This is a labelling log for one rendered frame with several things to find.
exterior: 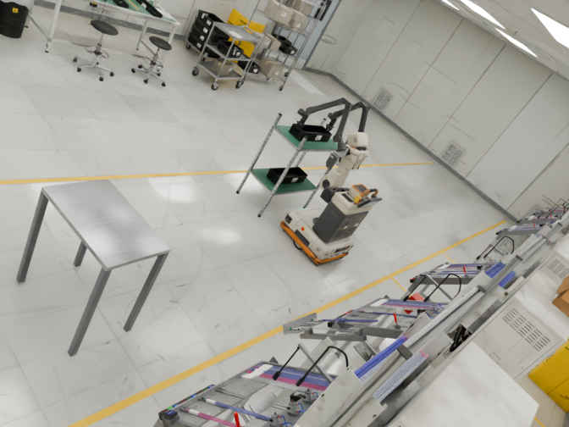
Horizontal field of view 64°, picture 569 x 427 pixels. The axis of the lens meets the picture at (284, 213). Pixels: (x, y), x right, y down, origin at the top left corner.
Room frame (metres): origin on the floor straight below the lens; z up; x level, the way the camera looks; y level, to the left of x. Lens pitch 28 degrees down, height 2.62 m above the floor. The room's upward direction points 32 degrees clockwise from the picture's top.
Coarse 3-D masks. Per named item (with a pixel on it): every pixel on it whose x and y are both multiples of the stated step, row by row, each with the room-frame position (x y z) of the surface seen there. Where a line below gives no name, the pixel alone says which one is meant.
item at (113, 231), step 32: (64, 192) 2.14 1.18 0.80; (96, 192) 2.30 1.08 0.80; (32, 224) 2.08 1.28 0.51; (96, 224) 2.06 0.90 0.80; (128, 224) 2.21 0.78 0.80; (96, 256) 1.85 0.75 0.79; (128, 256) 1.97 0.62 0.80; (160, 256) 2.20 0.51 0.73; (96, 288) 1.82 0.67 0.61; (128, 320) 2.20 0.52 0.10
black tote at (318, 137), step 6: (294, 126) 4.78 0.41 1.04; (306, 126) 5.01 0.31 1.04; (312, 126) 5.12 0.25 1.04; (318, 126) 5.22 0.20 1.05; (294, 132) 4.76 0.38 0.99; (300, 132) 4.73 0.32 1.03; (306, 132) 4.75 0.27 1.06; (318, 132) 5.29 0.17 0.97; (324, 132) 5.25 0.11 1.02; (300, 138) 4.72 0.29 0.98; (312, 138) 4.92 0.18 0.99; (318, 138) 5.02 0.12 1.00; (324, 138) 5.12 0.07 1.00
